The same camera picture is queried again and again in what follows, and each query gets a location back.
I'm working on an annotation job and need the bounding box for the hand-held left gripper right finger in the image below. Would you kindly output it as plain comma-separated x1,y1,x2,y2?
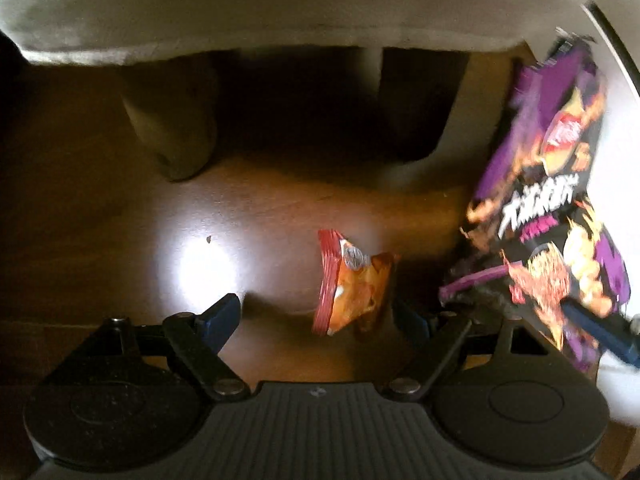
383,299,569,403

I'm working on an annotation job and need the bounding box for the purple chip bag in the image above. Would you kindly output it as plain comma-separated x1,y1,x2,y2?
439,30,632,373

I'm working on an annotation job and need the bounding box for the red orange snack packet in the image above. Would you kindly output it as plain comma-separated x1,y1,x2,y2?
312,229,402,337

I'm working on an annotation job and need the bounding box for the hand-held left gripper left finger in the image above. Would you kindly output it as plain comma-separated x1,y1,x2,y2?
74,293,252,403

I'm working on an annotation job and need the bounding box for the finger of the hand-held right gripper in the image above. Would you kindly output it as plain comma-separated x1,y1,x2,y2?
562,299,640,367

